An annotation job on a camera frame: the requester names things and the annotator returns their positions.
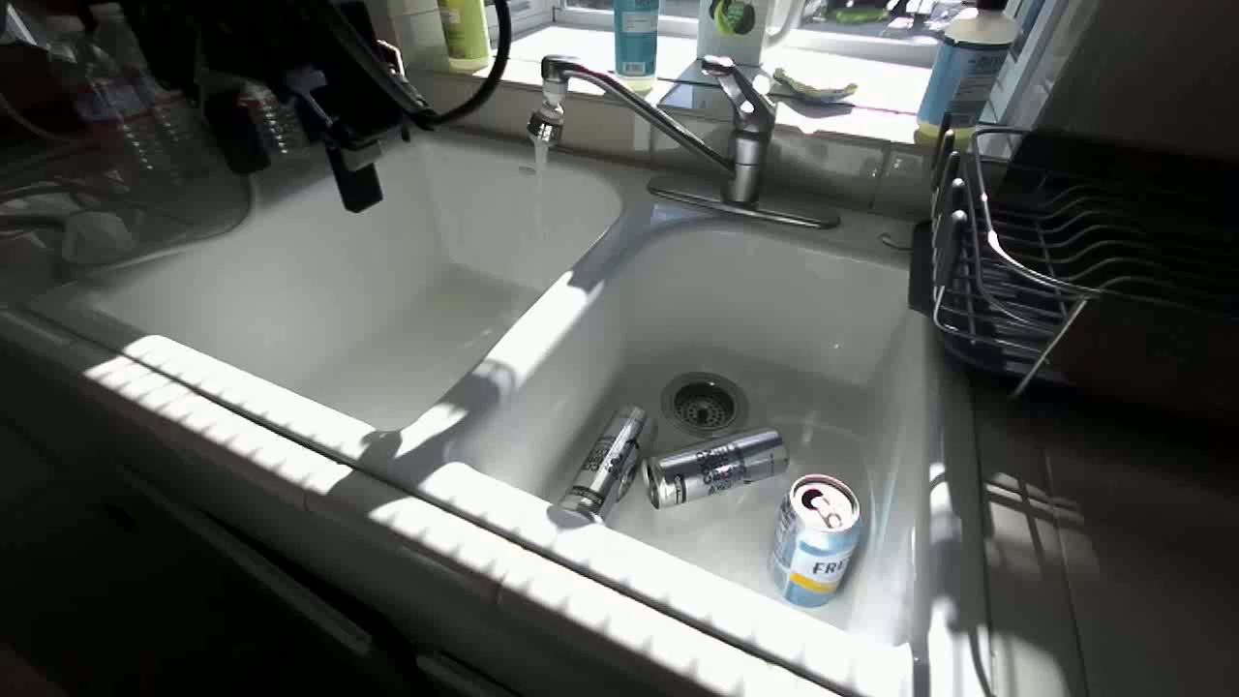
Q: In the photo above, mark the green sponge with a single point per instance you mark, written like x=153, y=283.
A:
x=813, y=86

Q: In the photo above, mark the clear plastic water bottle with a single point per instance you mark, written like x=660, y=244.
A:
x=264, y=130
x=70, y=92
x=144, y=111

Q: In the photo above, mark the blue and white drink can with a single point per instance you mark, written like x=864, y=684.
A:
x=813, y=547

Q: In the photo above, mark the white double basin sink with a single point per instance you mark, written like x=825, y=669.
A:
x=390, y=255

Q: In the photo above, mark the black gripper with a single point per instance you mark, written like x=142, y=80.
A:
x=363, y=92

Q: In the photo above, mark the metal sink drain strainer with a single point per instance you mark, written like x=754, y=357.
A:
x=701, y=403

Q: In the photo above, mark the dark base cabinet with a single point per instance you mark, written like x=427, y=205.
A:
x=129, y=582

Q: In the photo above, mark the blue label pump soap bottle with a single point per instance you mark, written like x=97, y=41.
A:
x=638, y=33

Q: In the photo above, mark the chrome faucet spout and base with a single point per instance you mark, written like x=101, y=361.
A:
x=745, y=169

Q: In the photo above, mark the yellow-green dish soap bottle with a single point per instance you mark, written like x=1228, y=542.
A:
x=467, y=33

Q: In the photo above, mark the white container green label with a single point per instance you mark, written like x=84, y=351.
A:
x=729, y=41

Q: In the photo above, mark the silver drink can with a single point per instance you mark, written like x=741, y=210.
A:
x=718, y=467
x=607, y=463

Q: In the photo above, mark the white window frame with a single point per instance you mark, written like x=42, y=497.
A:
x=855, y=18

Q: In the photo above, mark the blue pump bottle black cap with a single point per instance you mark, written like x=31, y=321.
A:
x=962, y=80

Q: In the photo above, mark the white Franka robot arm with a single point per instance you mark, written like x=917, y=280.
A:
x=234, y=41

